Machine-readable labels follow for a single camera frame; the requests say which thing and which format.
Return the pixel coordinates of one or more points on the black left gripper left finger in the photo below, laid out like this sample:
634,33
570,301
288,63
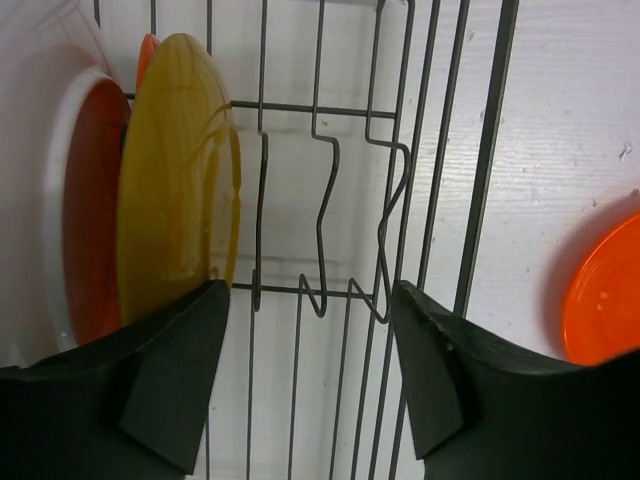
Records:
130,405

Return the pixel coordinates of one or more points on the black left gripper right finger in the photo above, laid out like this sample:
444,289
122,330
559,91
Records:
481,407

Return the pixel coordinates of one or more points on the orange plate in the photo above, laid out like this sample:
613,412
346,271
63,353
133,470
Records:
90,207
600,317

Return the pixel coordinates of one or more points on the yellow plate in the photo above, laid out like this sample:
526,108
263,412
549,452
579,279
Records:
179,203

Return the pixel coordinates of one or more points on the wire dish rack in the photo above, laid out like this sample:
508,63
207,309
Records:
365,130

